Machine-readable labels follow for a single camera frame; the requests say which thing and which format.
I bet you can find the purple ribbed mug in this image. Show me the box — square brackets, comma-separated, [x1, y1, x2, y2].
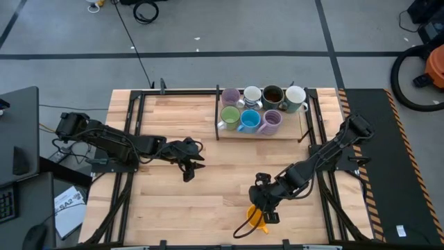
[255, 109, 284, 136]

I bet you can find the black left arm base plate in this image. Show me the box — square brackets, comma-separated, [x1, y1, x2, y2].
[90, 144, 142, 174]

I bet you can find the dark grey desk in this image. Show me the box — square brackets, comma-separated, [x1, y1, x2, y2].
[0, 172, 93, 250]

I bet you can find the white paper manual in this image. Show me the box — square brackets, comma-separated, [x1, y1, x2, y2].
[53, 185, 87, 241]

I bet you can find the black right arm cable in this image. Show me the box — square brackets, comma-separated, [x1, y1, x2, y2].
[232, 203, 278, 240]

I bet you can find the black hazard-striped floor mat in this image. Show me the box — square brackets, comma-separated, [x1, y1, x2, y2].
[338, 87, 444, 246]

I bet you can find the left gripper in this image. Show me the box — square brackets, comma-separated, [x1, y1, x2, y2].
[162, 136, 207, 183]

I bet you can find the long black floor cable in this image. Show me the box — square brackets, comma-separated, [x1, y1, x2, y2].
[110, 0, 156, 90]

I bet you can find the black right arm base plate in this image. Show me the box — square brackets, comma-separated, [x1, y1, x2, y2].
[307, 143, 371, 172]

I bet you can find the thin black floor cable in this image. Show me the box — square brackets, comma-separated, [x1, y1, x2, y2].
[398, 9, 422, 34]

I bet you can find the black object on desk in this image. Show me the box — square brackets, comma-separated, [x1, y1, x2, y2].
[12, 145, 31, 176]

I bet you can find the black frame wooden shelf rack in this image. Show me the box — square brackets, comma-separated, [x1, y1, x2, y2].
[214, 84, 315, 144]

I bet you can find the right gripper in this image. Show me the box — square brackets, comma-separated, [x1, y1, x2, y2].
[248, 172, 292, 225]

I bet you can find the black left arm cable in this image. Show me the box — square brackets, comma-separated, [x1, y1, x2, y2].
[138, 138, 204, 173]

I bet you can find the white floor object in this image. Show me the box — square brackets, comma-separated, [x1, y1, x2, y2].
[85, 0, 106, 14]

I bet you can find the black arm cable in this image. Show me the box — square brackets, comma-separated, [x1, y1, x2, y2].
[138, 138, 204, 173]
[232, 203, 278, 240]

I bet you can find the grey desk panel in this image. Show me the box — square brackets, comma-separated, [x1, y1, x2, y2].
[0, 85, 40, 188]

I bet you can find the black power adapter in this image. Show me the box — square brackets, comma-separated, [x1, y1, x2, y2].
[47, 147, 73, 164]

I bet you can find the black aluminium table frame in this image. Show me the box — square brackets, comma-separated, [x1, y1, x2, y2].
[83, 78, 375, 250]

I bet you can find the black vacuum nozzle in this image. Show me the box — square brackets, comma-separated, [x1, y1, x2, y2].
[411, 72, 434, 88]

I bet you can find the orange shop vacuum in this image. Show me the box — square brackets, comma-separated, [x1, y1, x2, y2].
[389, 43, 444, 113]

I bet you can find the lilac mug white handle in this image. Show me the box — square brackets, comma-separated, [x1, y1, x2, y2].
[221, 87, 246, 109]

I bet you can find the blue white leaf-pattern mug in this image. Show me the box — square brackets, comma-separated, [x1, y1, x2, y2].
[241, 85, 264, 111]

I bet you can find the yellow mug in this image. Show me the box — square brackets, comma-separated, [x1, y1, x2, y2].
[245, 203, 271, 235]

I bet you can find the black keyboard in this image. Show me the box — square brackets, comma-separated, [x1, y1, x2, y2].
[0, 183, 19, 224]

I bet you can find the black computer mouse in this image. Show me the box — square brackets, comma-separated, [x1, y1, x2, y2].
[22, 224, 49, 250]

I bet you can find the teal mug white interior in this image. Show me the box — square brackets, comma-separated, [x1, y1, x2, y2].
[282, 85, 309, 115]

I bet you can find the orange vacuum cleaner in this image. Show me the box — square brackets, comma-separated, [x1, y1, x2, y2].
[424, 44, 444, 90]

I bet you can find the black floor box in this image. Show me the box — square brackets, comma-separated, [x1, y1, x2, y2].
[119, 0, 169, 6]

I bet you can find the coiled black floor cable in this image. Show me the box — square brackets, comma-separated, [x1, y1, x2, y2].
[133, 0, 160, 25]

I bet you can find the green mug white handle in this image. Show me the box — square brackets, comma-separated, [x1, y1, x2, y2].
[216, 105, 242, 131]

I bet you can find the black floor equipment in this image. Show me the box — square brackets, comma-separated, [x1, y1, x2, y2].
[406, 0, 444, 45]

